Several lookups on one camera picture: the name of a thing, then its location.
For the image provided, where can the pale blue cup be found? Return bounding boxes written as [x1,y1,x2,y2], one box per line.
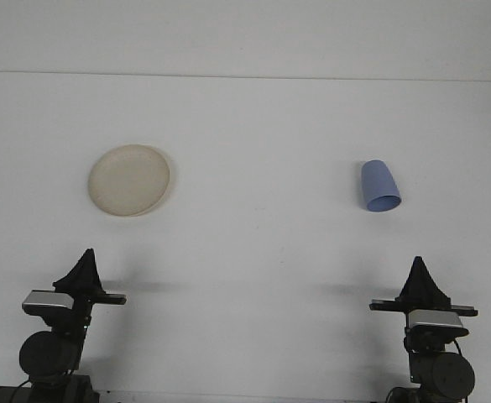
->
[360,159,402,213]

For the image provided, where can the pale round plate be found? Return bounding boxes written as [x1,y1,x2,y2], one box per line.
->
[87,144,171,217]

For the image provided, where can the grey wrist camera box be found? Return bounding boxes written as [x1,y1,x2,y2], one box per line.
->
[406,310,469,339]
[21,289,75,315]

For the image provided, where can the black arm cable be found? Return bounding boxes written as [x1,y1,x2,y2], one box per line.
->
[11,379,32,403]

